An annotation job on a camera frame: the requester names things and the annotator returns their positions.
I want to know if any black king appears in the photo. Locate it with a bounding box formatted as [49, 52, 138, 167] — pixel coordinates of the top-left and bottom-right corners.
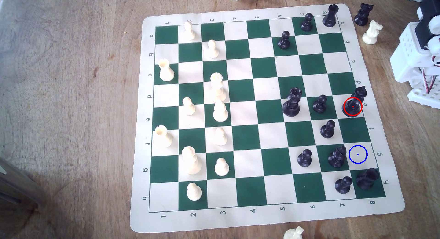
[342, 86, 368, 118]

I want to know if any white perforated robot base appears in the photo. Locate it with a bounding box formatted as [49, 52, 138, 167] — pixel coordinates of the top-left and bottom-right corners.
[407, 81, 440, 109]

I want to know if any green white chess mat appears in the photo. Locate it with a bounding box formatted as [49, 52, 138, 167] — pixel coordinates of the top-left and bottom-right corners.
[130, 4, 405, 233]

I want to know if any white bishop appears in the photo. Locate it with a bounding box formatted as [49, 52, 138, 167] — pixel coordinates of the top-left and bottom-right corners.
[213, 99, 229, 123]

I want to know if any white pawn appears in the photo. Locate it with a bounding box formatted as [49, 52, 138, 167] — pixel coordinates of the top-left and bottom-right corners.
[207, 39, 220, 59]
[187, 183, 203, 202]
[183, 21, 196, 41]
[214, 158, 230, 177]
[214, 127, 228, 146]
[182, 97, 196, 116]

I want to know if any white queen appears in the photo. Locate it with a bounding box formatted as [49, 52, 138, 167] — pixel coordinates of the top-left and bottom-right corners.
[210, 72, 227, 103]

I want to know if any white king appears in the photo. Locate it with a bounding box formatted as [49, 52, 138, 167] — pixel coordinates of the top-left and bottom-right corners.
[181, 146, 203, 175]

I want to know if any white rook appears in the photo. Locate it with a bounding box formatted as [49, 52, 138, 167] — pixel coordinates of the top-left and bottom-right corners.
[154, 125, 173, 148]
[158, 59, 175, 82]

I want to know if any black queen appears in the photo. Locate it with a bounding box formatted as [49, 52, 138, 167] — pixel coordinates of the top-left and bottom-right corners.
[282, 87, 303, 117]

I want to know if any black pawn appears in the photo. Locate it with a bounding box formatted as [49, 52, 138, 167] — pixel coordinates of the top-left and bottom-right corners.
[320, 120, 336, 139]
[297, 149, 313, 168]
[312, 95, 328, 114]
[335, 176, 353, 194]
[278, 31, 291, 50]
[300, 13, 314, 32]

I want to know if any black knight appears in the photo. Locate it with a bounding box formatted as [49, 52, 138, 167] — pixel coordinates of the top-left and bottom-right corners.
[354, 3, 374, 26]
[327, 146, 347, 168]

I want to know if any white knight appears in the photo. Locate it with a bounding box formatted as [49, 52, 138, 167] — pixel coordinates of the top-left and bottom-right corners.
[362, 20, 383, 45]
[283, 226, 304, 239]

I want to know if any black rook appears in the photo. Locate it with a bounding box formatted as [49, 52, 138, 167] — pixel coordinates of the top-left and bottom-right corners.
[356, 168, 380, 191]
[322, 4, 339, 28]

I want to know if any grey metal object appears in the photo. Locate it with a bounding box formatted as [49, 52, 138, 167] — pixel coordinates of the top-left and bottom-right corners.
[0, 157, 47, 210]

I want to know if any red black servo cable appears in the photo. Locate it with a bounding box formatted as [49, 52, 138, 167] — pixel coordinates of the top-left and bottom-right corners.
[420, 64, 440, 94]

